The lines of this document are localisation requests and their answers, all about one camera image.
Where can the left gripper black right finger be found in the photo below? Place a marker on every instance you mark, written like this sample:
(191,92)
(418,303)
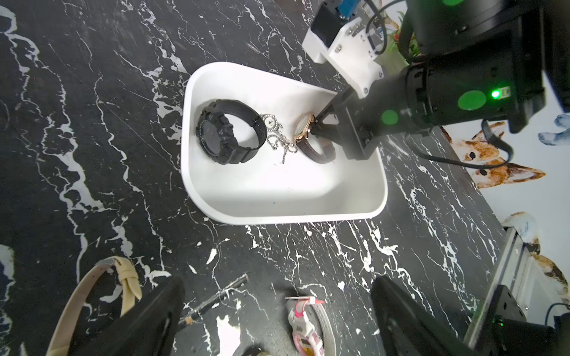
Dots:
(406,328)

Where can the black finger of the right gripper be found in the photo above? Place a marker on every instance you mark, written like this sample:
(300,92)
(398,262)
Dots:
(328,132)
(336,105)

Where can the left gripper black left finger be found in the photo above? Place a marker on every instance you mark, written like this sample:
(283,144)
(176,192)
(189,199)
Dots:
(148,329)

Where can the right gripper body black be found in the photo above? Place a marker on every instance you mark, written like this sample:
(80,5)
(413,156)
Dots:
(395,105)

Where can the brown leather rose-gold watch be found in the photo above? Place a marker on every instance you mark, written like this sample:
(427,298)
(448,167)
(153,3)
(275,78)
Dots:
(321,151)

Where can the silver chain watch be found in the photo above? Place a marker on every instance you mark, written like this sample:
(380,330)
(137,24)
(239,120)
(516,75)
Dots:
(276,137)

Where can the black rubber sports watch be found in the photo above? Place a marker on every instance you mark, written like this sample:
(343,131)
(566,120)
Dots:
(216,136)

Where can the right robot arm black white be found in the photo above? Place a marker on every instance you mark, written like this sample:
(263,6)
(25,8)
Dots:
(463,61)

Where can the white storage box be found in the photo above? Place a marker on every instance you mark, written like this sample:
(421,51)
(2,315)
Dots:
(273,187)

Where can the pink white kids watch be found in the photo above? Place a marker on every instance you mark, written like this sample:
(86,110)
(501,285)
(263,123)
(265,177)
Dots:
(305,337)

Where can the small green pot red flowers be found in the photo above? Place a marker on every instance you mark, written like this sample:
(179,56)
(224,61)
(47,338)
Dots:
(391,61)

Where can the beige slim strap watch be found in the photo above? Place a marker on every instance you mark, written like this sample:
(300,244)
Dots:
(128,278)

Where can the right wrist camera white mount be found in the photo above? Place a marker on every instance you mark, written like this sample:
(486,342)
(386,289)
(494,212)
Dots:
(337,37)

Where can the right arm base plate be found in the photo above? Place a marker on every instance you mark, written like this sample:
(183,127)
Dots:
(505,331)

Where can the aluminium frame rail front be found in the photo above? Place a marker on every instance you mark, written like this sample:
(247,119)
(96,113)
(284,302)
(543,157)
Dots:
(508,271)

